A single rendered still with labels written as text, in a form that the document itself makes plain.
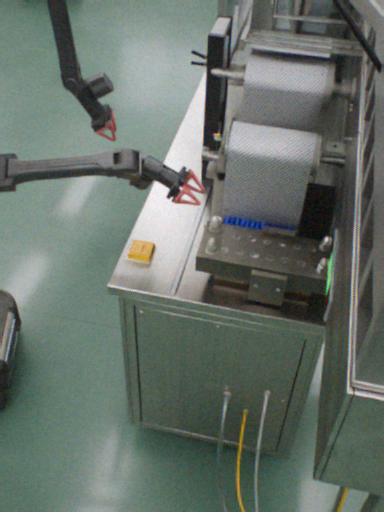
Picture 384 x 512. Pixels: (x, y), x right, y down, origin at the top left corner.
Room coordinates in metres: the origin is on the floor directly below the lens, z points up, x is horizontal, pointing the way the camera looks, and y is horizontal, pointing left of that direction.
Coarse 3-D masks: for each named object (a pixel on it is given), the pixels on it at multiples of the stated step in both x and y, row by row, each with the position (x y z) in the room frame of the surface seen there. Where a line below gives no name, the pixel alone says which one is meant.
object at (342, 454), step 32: (352, 64) 1.93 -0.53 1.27; (352, 128) 1.39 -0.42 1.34; (352, 160) 1.19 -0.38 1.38; (352, 192) 1.04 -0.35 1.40; (352, 224) 0.91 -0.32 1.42; (352, 256) 0.79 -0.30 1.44; (352, 288) 0.71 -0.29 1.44; (352, 320) 0.63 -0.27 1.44; (320, 384) 0.70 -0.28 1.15; (320, 416) 0.61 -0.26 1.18; (352, 416) 0.49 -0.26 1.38; (320, 448) 0.52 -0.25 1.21; (352, 448) 0.48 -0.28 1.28; (320, 480) 0.49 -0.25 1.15; (352, 480) 0.48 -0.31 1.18
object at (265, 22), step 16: (240, 0) 2.42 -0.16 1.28; (256, 0) 2.41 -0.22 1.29; (272, 0) 2.39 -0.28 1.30; (320, 0) 2.36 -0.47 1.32; (240, 16) 2.42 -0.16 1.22; (256, 16) 2.41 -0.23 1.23; (320, 16) 2.35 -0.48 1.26; (336, 16) 2.34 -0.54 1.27; (352, 16) 2.33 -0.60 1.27; (240, 32) 2.42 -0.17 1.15; (288, 32) 2.38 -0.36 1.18; (304, 32) 2.37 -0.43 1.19; (320, 32) 2.35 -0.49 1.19; (336, 32) 2.34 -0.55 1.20; (336, 64) 2.33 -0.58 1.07; (336, 80) 2.33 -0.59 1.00; (336, 96) 2.33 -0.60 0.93
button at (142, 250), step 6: (138, 240) 1.36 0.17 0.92; (132, 246) 1.33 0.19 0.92; (138, 246) 1.33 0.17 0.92; (144, 246) 1.33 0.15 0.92; (150, 246) 1.34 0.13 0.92; (132, 252) 1.30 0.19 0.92; (138, 252) 1.31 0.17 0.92; (144, 252) 1.31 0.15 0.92; (150, 252) 1.31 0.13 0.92; (132, 258) 1.30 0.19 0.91; (138, 258) 1.29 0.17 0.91; (144, 258) 1.29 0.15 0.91
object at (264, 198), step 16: (240, 176) 1.37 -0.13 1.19; (256, 176) 1.36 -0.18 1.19; (272, 176) 1.35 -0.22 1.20; (240, 192) 1.37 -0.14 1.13; (256, 192) 1.36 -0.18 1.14; (272, 192) 1.35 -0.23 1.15; (288, 192) 1.34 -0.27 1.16; (304, 192) 1.33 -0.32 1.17; (224, 208) 1.38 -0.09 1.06; (240, 208) 1.37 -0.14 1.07; (256, 208) 1.36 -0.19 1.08; (272, 208) 1.35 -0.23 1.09; (288, 208) 1.34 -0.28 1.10; (272, 224) 1.35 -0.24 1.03; (288, 224) 1.34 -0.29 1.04
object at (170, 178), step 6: (162, 168) 1.40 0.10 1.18; (168, 168) 1.41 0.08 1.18; (186, 168) 1.44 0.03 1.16; (162, 174) 1.38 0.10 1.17; (168, 174) 1.39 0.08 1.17; (174, 174) 1.39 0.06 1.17; (180, 174) 1.40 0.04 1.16; (156, 180) 1.39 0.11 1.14; (162, 180) 1.38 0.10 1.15; (168, 180) 1.38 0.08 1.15; (174, 180) 1.38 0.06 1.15; (168, 186) 1.38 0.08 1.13; (174, 186) 1.35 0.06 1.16; (168, 192) 1.36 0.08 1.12; (168, 198) 1.35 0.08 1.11
